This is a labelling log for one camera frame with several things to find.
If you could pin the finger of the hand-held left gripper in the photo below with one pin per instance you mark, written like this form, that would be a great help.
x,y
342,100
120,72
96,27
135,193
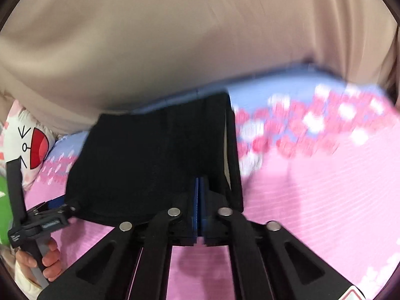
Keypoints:
x,y
61,211

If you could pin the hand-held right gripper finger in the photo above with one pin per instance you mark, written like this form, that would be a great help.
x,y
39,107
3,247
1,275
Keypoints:
x,y
204,222
197,206

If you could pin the black pants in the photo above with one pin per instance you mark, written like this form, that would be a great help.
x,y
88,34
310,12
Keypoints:
x,y
140,162

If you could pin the person's left forearm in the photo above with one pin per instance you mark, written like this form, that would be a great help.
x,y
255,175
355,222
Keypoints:
x,y
26,282

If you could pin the person's left hand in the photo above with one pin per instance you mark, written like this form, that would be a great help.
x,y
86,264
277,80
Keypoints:
x,y
53,262

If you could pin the white cartoon face pillow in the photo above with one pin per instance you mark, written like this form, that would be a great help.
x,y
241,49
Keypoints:
x,y
18,137

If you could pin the pink floral blanket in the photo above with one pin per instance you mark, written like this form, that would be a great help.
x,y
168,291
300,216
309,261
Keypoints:
x,y
312,193

